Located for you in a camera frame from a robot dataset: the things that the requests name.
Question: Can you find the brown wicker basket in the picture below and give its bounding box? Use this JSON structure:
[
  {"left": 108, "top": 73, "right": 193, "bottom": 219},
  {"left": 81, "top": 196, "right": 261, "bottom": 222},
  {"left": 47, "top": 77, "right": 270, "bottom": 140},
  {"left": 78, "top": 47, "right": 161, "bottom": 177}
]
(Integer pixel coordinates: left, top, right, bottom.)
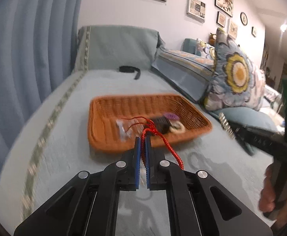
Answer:
[{"left": 87, "top": 93, "right": 213, "bottom": 154}]

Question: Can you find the blue curtain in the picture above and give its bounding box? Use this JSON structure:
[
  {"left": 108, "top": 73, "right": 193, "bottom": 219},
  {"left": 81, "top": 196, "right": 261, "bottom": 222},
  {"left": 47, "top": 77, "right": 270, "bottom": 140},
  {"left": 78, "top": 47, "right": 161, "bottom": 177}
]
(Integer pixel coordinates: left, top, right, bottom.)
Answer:
[{"left": 0, "top": 0, "right": 81, "bottom": 171}]

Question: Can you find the red string bracelet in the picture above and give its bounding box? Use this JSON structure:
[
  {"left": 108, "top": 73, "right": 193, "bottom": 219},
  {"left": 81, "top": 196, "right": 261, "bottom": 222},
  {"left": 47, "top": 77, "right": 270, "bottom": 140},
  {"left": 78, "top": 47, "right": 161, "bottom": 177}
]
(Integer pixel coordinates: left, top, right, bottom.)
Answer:
[{"left": 123, "top": 115, "right": 185, "bottom": 171}]

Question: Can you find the floral sunflower pillow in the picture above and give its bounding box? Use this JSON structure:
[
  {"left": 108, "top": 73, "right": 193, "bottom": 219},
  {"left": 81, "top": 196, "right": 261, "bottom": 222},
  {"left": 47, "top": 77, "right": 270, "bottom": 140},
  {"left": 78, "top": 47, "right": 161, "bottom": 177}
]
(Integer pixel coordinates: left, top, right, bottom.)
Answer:
[{"left": 203, "top": 28, "right": 266, "bottom": 111}]

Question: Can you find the round wall clock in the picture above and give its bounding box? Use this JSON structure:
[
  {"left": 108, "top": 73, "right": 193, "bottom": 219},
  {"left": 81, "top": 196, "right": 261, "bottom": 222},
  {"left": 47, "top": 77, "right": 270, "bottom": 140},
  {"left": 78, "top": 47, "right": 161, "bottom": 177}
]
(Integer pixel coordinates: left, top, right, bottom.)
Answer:
[{"left": 240, "top": 12, "right": 248, "bottom": 26}]

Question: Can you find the black wrist watch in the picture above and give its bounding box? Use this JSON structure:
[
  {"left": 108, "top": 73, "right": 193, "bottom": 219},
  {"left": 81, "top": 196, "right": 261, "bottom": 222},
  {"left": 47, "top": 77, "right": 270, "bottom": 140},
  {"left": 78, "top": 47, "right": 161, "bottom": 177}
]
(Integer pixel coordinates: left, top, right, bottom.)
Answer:
[{"left": 150, "top": 116, "right": 171, "bottom": 134}]

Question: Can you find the butterfly light framed picture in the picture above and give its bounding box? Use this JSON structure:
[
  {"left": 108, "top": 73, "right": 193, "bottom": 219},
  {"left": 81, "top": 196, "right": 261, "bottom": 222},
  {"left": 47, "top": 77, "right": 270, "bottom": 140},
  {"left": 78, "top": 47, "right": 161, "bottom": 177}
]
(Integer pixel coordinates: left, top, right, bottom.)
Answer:
[{"left": 228, "top": 19, "right": 238, "bottom": 40}]

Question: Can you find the right hand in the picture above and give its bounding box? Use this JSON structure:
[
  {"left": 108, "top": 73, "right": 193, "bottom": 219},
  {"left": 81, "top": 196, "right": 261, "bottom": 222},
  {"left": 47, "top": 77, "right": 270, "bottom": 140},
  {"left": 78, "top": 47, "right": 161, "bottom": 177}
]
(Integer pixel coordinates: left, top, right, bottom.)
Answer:
[{"left": 258, "top": 164, "right": 287, "bottom": 228}]

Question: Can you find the white framed picture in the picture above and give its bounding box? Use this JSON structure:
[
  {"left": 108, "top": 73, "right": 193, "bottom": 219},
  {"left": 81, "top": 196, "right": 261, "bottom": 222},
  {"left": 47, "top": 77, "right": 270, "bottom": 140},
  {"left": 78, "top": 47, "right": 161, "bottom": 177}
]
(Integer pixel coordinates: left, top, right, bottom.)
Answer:
[{"left": 187, "top": 0, "right": 206, "bottom": 23}]

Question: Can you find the small floral back pillow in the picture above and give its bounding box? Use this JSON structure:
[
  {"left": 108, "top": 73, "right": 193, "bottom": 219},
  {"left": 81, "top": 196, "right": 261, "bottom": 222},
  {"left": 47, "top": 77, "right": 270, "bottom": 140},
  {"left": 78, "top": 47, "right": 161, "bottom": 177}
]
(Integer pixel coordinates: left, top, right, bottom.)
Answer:
[{"left": 195, "top": 38, "right": 215, "bottom": 60}]

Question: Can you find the small dark framed picture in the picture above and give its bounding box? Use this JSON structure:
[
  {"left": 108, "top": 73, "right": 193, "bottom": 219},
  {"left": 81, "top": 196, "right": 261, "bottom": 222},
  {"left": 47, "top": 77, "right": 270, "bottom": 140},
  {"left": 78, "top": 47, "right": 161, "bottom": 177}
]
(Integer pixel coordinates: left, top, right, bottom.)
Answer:
[{"left": 216, "top": 11, "right": 227, "bottom": 28}]

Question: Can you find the tiny far framed picture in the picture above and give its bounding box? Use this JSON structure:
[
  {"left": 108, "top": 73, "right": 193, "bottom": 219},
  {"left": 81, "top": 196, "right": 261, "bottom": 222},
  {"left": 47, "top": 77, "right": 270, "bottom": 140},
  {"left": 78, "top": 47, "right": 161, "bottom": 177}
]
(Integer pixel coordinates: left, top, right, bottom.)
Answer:
[{"left": 251, "top": 27, "right": 257, "bottom": 37}]

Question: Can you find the cream spiral hair tie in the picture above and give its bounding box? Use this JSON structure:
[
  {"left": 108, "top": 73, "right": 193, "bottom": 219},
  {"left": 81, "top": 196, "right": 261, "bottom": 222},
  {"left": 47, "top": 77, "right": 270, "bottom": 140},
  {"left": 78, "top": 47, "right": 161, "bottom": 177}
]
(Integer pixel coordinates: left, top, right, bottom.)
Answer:
[{"left": 169, "top": 122, "right": 186, "bottom": 134}]

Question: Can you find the large floral framed picture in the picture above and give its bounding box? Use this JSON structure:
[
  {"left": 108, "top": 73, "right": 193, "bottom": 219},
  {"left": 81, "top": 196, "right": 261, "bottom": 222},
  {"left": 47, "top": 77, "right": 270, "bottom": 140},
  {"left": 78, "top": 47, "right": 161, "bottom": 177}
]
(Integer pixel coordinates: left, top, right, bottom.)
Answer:
[{"left": 215, "top": 0, "right": 234, "bottom": 17}]

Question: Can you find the purple spiral hair tie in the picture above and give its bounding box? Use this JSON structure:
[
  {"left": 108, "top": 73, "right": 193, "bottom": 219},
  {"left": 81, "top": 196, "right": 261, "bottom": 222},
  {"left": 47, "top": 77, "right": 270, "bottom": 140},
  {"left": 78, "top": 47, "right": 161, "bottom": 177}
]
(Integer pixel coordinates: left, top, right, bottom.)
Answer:
[{"left": 163, "top": 112, "right": 180, "bottom": 122}]

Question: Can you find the teal plain cushion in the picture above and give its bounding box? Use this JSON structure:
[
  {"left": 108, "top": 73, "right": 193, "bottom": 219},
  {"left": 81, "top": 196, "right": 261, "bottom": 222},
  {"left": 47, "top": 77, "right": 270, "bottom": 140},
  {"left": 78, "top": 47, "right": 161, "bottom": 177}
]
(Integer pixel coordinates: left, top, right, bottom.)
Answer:
[{"left": 209, "top": 107, "right": 278, "bottom": 132}]

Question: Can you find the black strap on bed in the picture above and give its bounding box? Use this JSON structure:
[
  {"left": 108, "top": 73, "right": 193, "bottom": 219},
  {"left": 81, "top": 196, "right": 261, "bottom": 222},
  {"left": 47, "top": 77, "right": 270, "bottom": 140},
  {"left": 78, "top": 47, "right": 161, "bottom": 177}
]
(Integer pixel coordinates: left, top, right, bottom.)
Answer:
[{"left": 118, "top": 65, "right": 142, "bottom": 81}]

